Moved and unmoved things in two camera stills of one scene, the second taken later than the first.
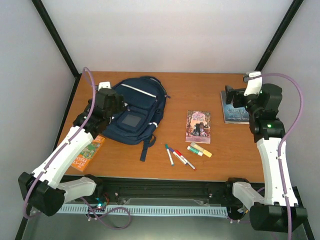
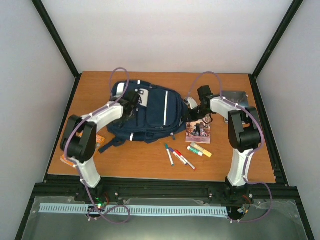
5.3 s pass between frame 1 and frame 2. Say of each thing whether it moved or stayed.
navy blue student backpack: moved
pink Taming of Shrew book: stayed
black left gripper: moved
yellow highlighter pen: stayed
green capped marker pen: stayed
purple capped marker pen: stayed
